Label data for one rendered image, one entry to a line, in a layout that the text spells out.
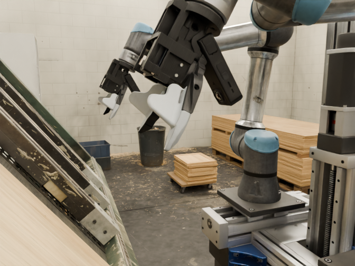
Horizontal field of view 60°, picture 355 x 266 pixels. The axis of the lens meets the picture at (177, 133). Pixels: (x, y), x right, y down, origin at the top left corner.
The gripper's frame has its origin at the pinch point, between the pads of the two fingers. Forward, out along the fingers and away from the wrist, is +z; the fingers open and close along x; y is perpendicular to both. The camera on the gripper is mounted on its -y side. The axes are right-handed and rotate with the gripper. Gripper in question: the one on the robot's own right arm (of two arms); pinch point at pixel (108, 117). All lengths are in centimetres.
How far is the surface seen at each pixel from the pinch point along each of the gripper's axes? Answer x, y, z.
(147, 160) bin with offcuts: -382, -158, 53
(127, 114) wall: -488, -117, -2
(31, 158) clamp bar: 9.4, 17.4, 20.6
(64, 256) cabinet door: 43, 3, 31
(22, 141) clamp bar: 9.4, 21.7, 16.9
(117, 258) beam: 22.0, -17.4, 37.7
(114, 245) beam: 14.5, -17.8, 37.1
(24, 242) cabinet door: 50, 13, 26
